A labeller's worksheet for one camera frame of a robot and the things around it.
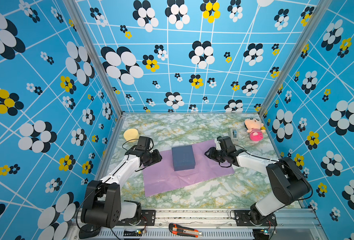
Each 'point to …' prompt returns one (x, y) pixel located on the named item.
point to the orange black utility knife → (176, 229)
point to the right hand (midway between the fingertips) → (207, 154)
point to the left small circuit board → (134, 233)
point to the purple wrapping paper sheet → (161, 177)
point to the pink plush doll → (254, 127)
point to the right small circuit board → (261, 234)
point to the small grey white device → (234, 134)
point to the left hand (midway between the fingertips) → (160, 157)
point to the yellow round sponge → (132, 134)
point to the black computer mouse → (89, 230)
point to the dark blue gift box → (183, 157)
